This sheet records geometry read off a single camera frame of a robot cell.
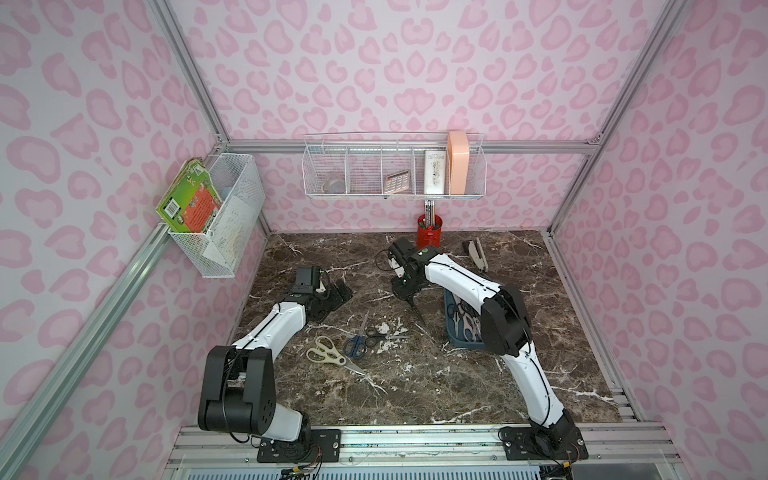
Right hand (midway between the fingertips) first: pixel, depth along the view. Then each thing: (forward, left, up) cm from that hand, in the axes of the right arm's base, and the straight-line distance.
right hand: (400, 289), depth 97 cm
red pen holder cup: (+22, -10, +5) cm, 25 cm away
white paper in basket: (+4, +47, +23) cm, 53 cm away
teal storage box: (-16, -18, -4) cm, 24 cm away
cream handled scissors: (-20, +21, -3) cm, 30 cm away
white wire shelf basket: (+32, +2, +25) cm, 40 cm away
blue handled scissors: (-17, +13, -4) cm, 22 cm away
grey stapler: (+18, -28, -3) cm, 33 cm away
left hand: (-5, +17, +5) cm, 19 cm away
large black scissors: (-4, -5, -6) cm, 9 cm away
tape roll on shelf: (+22, +20, +25) cm, 39 cm away
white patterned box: (+26, -10, +27) cm, 39 cm away
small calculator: (+25, +1, +24) cm, 34 cm away
